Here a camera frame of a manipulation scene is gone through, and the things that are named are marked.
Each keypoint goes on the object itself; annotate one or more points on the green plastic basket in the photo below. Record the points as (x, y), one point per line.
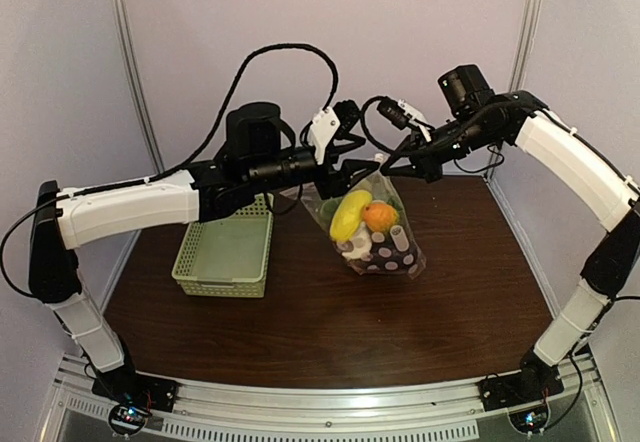
(228, 257)

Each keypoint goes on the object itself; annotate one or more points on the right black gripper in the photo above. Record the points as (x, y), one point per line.
(426, 155)

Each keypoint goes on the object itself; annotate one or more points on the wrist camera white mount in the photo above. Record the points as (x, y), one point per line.
(403, 115)
(328, 125)

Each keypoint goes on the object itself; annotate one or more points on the left aluminium frame post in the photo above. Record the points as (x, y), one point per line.
(134, 80)

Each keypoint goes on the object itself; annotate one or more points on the yellow fake banana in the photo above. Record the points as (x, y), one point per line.
(347, 218)

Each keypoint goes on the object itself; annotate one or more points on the aluminium front rail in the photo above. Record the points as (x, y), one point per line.
(449, 411)

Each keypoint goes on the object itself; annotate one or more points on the right aluminium frame post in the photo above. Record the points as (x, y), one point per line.
(525, 43)

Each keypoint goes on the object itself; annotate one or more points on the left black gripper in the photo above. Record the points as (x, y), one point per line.
(329, 174)

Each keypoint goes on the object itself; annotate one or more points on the white fake cauliflower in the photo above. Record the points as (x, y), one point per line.
(357, 247)

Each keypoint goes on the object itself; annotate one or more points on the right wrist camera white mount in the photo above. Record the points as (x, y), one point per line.
(403, 115)

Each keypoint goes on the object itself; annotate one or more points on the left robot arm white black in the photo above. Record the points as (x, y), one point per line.
(66, 219)

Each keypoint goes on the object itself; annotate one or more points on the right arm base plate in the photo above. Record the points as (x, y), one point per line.
(517, 388)

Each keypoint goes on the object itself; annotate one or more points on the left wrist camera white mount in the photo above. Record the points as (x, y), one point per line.
(328, 125)

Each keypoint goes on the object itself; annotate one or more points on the aluminium frame post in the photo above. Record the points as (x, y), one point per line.
(525, 43)
(134, 80)

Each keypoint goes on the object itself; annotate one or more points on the orange fake fruit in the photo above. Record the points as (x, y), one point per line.
(379, 216)

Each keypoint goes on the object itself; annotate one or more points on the clear zip top bag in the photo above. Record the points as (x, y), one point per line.
(382, 190)

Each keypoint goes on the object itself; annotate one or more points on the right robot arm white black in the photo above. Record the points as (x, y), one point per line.
(611, 196)

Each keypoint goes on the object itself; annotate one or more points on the purple spotted fake eggplant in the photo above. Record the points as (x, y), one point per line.
(386, 258)

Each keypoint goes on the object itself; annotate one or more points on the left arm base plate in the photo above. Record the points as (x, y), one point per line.
(134, 389)

